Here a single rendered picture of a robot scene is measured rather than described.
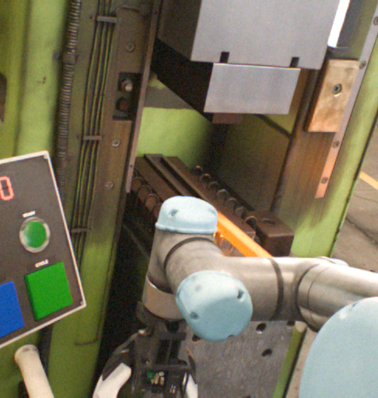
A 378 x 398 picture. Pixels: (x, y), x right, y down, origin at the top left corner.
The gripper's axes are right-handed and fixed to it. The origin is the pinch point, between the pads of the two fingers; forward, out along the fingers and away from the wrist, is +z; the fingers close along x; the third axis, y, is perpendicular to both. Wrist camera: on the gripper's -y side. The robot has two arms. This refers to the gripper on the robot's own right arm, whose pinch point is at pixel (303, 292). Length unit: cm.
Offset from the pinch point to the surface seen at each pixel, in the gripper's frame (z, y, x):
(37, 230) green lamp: 15.8, -8.3, -45.4
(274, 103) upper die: 26.4, -27.3, 4.2
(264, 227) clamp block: 31.1, 4.0, 12.5
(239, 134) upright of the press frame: 64, -6, 23
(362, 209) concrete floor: 207, 101, 227
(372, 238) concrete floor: 172, 102, 205
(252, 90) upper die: 26.4, -29.9, -1.9
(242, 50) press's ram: 26.1, -37.5, -6.1
